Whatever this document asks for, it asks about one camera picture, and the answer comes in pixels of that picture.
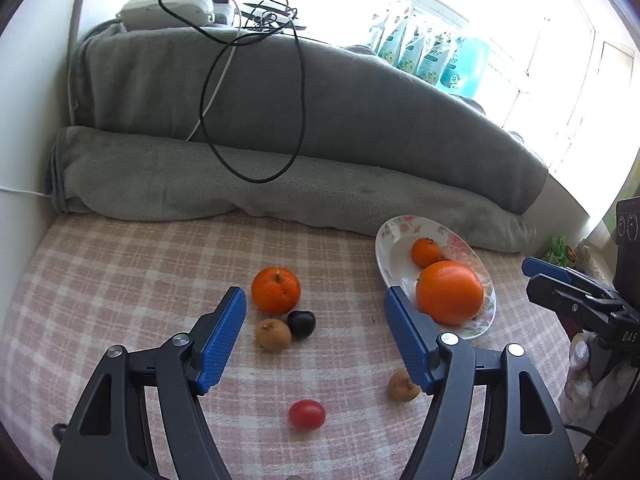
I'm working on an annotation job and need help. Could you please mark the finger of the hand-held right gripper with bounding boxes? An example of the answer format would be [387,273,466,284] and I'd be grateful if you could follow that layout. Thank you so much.
[527,276,631,333]
[522,256,608,301]

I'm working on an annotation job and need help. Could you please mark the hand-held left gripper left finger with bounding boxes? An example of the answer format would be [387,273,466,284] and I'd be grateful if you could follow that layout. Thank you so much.
[52,286,248,480]

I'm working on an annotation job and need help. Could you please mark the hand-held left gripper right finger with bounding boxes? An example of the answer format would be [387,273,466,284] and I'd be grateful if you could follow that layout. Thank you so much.
[384,286,576,480]

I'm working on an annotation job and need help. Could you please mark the brown longan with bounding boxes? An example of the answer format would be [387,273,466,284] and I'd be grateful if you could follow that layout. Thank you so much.
[256,318,292,352]
[388,369,421,403]

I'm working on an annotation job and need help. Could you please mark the large orange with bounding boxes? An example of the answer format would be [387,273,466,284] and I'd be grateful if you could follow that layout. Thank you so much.
[415,260,485,326]

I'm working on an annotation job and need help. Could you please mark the dark plum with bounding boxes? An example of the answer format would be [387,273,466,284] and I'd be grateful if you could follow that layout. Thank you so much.
[287,310,317,339]

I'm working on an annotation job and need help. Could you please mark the floral white plate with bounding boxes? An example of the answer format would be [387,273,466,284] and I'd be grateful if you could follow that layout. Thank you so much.
[375,215,497,341]

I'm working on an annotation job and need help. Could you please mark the small mandarin with stem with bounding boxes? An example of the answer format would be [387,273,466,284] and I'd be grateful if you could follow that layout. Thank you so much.
[411,237,441,269]

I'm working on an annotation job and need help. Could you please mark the red cherry tomato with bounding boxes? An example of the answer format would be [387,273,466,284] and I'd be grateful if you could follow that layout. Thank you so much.
[288,399,327,431]

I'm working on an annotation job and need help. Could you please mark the person's right hand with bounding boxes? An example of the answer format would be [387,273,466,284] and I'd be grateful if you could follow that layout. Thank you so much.
[564,332,601,423]

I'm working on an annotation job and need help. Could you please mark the green tissue pack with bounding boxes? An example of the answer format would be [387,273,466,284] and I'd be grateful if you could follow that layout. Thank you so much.
[550,234,583,267]

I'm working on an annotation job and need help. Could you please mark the pink checked blanket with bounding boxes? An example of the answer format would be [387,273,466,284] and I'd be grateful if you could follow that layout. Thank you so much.
[0,210,576,480]

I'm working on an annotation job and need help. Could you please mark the light grey rolled blanket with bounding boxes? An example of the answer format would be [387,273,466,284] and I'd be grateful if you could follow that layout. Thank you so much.
[47,126,538,253]

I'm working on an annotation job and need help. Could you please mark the blue detergent bottle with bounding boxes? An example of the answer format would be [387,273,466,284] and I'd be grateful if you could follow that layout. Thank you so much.
[440,35,491,100]

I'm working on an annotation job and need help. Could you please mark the dark grey blanket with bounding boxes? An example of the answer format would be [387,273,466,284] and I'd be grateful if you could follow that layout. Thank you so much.
[67,25,550,216]

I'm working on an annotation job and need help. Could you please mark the white board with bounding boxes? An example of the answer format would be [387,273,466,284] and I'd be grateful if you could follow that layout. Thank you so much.
[0,0,96,321]

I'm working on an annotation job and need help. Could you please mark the white power strip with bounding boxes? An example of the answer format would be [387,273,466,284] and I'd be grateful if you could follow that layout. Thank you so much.
[116,0,217,31]

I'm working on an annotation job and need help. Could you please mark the thin black cord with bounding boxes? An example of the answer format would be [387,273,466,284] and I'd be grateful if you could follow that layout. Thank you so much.
[565,424,617,449]

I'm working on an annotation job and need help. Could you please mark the black cable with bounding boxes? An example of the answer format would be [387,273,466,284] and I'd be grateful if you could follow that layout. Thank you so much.
[159,0,307,182]

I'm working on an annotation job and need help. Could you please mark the white charging cable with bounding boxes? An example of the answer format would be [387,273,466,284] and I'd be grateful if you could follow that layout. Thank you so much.
[187,25,242,142]

